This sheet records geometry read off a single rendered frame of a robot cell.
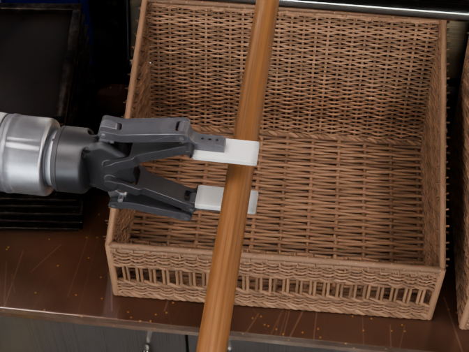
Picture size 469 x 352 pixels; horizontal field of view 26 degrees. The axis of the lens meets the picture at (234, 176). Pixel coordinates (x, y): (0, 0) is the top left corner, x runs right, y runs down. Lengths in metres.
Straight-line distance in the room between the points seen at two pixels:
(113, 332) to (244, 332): 0.24
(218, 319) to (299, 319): 0.74
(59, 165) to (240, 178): 0.20
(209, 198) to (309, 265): 0.51
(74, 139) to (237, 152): 0.18
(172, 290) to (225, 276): 0.70
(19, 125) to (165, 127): 0.17
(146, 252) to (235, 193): 0.57
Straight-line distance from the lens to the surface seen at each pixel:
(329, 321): 1.76
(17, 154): 1.14
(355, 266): 1.64
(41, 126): 1.14
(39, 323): 1.84
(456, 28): 1.94
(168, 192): 1.17
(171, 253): 1.65
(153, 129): 1.09
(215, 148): 1.09
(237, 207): 1.10
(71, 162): 1.13
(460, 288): 1.80
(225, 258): 1.06
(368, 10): 1.39
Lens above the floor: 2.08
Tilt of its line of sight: 51 degrees down
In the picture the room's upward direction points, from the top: straight up
